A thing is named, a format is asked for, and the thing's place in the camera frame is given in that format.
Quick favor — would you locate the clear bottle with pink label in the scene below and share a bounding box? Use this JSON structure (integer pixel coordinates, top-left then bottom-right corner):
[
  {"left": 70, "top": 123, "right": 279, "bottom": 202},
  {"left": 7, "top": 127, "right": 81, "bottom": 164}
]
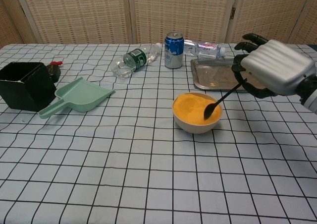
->
[{"left": 183, "top": 39, "right": 226, "bottom": 59}]

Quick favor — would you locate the blue soda can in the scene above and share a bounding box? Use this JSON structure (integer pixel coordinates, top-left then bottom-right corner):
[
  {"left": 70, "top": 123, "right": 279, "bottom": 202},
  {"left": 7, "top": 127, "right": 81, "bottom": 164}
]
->
[{"left": 164, "top": 31, "right": 185, "bottom": 69}]

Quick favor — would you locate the white bowl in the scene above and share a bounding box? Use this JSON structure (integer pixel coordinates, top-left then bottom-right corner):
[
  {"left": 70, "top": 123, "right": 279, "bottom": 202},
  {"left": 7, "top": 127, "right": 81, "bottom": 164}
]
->
[{"left": 172, "top": 92, "right": 223, "bottom": 135}]

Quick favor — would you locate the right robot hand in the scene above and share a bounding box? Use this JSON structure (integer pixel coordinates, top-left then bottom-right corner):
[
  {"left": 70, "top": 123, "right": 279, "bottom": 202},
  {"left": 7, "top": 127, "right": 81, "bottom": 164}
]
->
[{"left": 231, "top": 33, "right": 317, "bottom": 100}]

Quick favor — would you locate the dark bottle with red cap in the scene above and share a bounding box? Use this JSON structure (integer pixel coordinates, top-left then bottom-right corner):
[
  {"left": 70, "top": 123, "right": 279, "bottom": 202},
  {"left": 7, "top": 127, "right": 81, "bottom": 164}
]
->
[{"left": 46, "top": 59, "right": 62, "bottom": 83}]

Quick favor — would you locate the woven folding screen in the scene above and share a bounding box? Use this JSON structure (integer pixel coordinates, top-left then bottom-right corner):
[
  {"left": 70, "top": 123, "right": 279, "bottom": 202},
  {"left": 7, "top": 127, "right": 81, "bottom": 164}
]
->
[{"left": 0, "top": 0, "right": 317, "bottom": 49}]

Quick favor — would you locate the black square box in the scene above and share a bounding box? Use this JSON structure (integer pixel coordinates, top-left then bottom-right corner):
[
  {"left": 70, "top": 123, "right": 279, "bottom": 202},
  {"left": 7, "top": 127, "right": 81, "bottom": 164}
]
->
[{"left": 0, "top": 61, "right": 57, "bottom": 112}]

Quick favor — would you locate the black spoon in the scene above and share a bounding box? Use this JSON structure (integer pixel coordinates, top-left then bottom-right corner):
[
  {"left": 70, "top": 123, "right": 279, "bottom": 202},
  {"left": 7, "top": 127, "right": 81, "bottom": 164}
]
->
[{"left": 203, "top": 78, "right": 248, "bottom": 121}]

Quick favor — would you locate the clear bottle with green label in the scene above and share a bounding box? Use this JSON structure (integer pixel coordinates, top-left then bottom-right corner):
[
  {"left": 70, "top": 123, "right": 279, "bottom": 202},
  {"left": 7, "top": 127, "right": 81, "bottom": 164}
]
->
[{"left": 110, "top": 42, "right": 162, "bottom": 79}]

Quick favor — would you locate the blue checked tablecloth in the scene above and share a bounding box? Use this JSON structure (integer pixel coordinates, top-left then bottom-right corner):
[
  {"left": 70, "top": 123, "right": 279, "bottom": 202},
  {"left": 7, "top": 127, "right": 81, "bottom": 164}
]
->
[{"left": 0, "top": 42, "right": 317, "bottom": 224}]

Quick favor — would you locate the metal tray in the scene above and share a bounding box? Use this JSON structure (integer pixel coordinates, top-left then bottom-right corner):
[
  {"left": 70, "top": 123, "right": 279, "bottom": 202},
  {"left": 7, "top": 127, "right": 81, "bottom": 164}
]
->
[{"left": 190, "top": 58, "right": 280, "bottom": 93}]

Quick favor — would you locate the green plastic dustpan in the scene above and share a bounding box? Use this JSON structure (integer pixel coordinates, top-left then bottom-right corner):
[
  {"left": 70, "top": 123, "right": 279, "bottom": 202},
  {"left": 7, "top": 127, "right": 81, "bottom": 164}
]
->
[{"left": 38, "top": 76, "right": 116, "bottom": 118}]

